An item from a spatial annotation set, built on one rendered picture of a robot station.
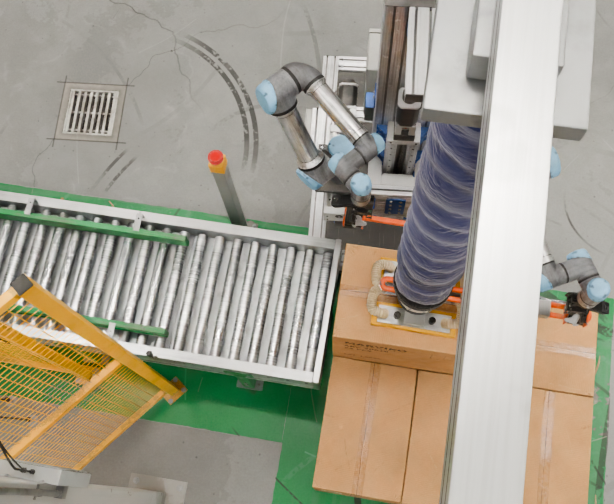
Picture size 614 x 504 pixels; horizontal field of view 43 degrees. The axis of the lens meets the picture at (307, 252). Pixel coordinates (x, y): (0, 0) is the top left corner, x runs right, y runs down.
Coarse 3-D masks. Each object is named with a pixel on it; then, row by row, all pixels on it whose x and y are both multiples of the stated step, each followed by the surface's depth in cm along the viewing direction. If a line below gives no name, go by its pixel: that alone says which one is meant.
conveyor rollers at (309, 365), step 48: (0, 240) 389; (96, 240) 388; (144, 240) 386; (240, 240) 384; (48, 288) 383; (96, 288) 379; (192, 288) 377; (288, 288) 376; (144, 336) 371; (240, 336) 369
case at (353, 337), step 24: (360, 264) 323; (360, 288) 319; (336, 312) 317; (360, 312) 316; (456, 312) 315; (336, 336) 314; (360, 336) 313; (384, 336) 313; (408, 336) 312; (432, 336) 312; (456, 336) 312; (384, 360) 344; (408, 360) 335; (432, 360) 327
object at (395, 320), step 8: (384, 304) 315; (392, 304) 315; (392, 312) 313; (400, 312) 313; (432, 312) 313; (440, 312) 313; (376, 320) 313; (384, 320) 312; (392, 320) 312; (400, 320) 312; (432, 320) 309; (440, 320) 312; (392, 328) 313; (400, 328) 312; (408, 328) 312; (416, 328) 312; (424, 328) 311; (432, 328) 311; (440, 328) 311; (440, 336) 312; (448, 336) 310
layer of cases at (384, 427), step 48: (576, 336) 363; (336, 384) 361; (384, 384) 360; (432, 384) 359; (576, 384) 356; (336, 432) 354; (384, 432) 353; (432, 432) 352; (528, 432) 351; (576, 432) 350; (336, 480) 347; (384, 480) 347; (432, 480) 346; (528, 480) 344; (576, 480) 343
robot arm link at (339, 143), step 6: (336, 138) 320; (342, 138) 320; (330, 144) 319; (336, 144) 319; (342, 144) 319; (348, 144) 319; (324, 150) 321; (330, 150) 318; (336, 150) 318; (342, 150) 318; (348, 150) 318; (330, 156) 318
